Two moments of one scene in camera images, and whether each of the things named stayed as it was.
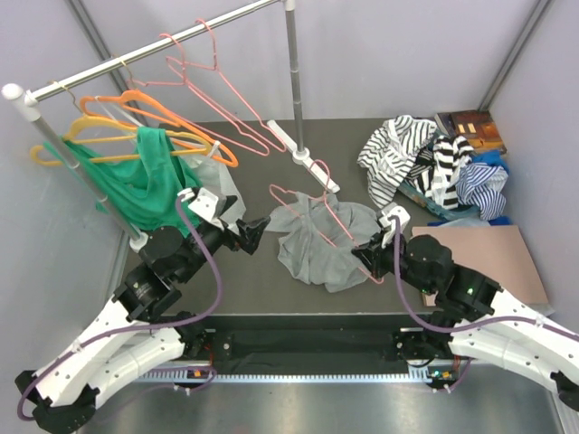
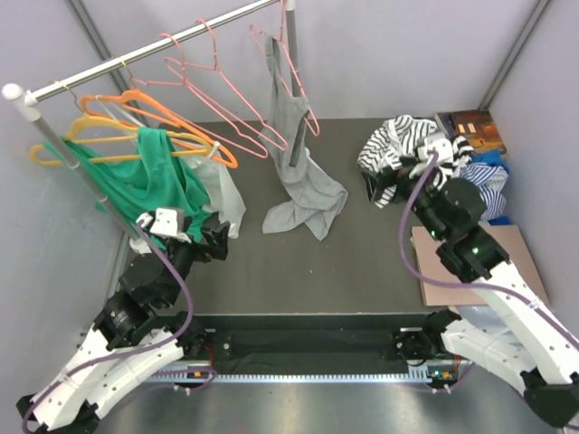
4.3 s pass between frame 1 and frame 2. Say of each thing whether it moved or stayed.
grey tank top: moved
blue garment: stayed
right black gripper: moved
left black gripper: moved
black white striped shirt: stayed
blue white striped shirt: stayed
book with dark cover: stayed
